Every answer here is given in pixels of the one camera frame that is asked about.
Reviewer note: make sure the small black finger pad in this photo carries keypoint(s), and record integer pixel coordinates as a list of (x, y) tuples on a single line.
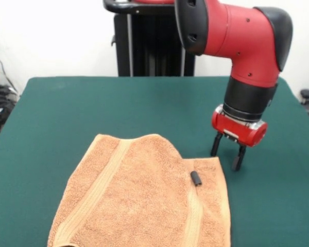
[(196, 178)]

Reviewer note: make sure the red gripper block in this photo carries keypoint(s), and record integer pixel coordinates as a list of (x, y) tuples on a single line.
[(237, 133)]

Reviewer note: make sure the dark green table cloth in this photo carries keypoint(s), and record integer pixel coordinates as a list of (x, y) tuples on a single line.
[(67, 115)]

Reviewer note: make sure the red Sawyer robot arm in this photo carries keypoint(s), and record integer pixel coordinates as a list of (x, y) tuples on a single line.
[(234, 38)]

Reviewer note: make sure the orange terry towel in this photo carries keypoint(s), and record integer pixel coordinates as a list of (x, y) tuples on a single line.
[(131, 200)]

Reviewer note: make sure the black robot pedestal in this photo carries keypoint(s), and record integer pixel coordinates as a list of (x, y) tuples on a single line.
[(149, 43)]

